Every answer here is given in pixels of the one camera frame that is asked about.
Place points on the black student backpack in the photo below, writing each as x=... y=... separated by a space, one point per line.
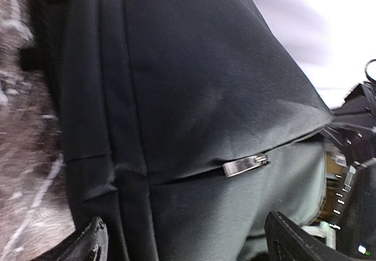
x=184 y=123

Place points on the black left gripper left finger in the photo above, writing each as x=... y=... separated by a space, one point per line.
x=89 y=243

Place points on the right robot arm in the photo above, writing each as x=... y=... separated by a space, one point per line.
x=353 y=134

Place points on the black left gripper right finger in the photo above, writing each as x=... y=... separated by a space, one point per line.
x=287 y=241

